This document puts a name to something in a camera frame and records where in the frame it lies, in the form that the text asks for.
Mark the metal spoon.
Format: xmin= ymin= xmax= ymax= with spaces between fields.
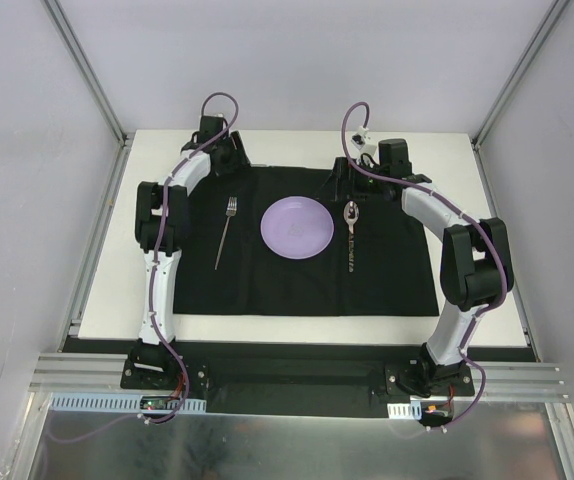
xmin=343 ymin=200 xmax=359 ymax=273

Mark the metal fork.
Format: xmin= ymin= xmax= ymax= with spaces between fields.
xmin=214 ymin=197 xmax=238 ymax=270

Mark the purple plate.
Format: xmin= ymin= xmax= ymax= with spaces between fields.
xmin=260 ymin=196 xmax=335 ymax=260

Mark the black cloth placemat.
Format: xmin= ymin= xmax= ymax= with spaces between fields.
xmin=173 ymin=167 xmax=439 ymax=317

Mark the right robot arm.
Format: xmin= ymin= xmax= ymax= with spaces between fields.
xmin=326 ymin=130 xmax=514 ymax=398

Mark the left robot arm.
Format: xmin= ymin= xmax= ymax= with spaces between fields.
xmin=121 ymin=115 xmax=250 ymax=390

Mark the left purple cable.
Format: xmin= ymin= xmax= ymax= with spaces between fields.
xmin=146 ymin=92 xmax=242 ymax=426

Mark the purple cable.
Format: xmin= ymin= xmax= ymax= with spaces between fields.
xmin=146 ymin=92 xmax=242 ymax=426
xmin=341 ymin=102 xmax=513 ymax=434

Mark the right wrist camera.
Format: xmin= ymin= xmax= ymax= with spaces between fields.
xmin=351 ymin=126 xmax=378 ymax=157

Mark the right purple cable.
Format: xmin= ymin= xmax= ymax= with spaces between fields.
xmin=341 ymin=102 xmax=513 ymax=434

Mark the left aluminium frame post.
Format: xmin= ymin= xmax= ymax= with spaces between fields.
xmin=42 ymin=0 xmax=133 ymax=146

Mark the aluminium frame post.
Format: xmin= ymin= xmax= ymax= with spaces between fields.
xmin=471 ymin=0 xmax=573 ymax=149
xmin=42 ymin=0 xmax=133 ymax=146

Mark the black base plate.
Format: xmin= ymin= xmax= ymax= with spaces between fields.
xmin=119 ymin=339 xmax=486 ymax=419

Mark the right white cable duct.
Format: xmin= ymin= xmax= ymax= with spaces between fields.
xmin=387 ymin=401 xmax=422 ymax=421

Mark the white cable duct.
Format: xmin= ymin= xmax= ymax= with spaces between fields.
xmin=50 ymin=393 xmax=207 ymax=415
xmin=387 ymin=401 xmax=422 ymax=421

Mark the right aluminium frame post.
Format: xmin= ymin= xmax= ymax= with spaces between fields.
xmin=471 ymin=0 xmax=573 ymax=149

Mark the aluminium rail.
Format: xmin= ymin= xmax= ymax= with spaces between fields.
xmin=29 ymin=353 xmax=569 ymax=403

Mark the left white cable duct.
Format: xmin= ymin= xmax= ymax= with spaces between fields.
xmin=50 ymin=393 xmax=207 ymax=415

